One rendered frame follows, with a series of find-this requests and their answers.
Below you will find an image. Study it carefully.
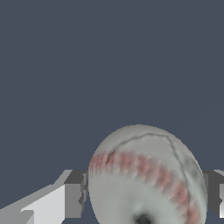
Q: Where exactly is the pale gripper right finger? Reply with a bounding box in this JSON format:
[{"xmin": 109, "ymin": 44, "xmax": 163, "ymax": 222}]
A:
[{"xmin": 202, "ymin": 169, "xmax": 224, "ymax": 219}]

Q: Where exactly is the white baseball with red stitching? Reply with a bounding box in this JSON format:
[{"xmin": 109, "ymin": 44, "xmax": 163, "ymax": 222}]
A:
[{"xmin": 87, "ymin": 124, "xmax": 208, "ymax": 224}]

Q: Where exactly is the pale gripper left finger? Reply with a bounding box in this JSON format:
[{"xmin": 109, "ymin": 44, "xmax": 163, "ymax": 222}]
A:
[{"xmin": 0, "ymin": 169, "xmax": 89, "ymax": 224}]

